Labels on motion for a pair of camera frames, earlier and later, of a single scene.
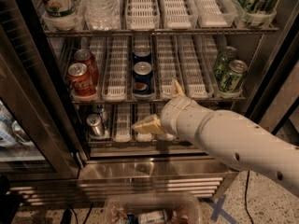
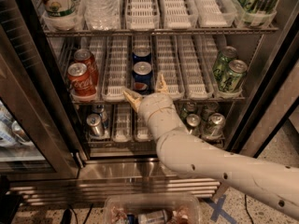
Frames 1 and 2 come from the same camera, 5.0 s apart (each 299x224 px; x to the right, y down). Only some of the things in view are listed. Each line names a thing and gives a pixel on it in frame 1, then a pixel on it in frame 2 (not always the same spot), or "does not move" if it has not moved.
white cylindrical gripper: [173, 117] -> [153, 105]
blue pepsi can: [143, 78] does not move
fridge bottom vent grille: [93, 192] does not move
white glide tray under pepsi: [149, 42] does not move
